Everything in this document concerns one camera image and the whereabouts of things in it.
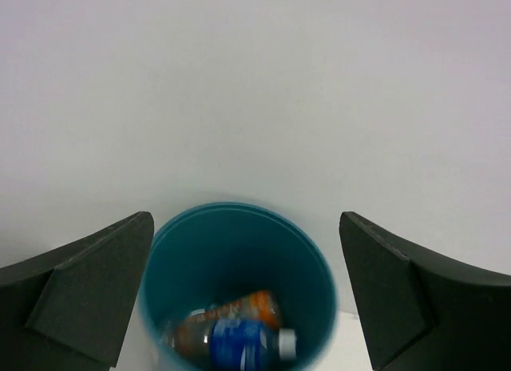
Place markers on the blue label bottle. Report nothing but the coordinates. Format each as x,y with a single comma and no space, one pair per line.
247,344

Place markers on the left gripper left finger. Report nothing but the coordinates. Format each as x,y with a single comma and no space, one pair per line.
69,308

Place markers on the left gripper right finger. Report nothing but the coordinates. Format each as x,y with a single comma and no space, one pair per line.
420,310

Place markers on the teal plastic bin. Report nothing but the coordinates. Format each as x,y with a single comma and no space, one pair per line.
213,254

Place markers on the orange bottle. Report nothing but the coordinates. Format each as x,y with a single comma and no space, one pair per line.
259,305

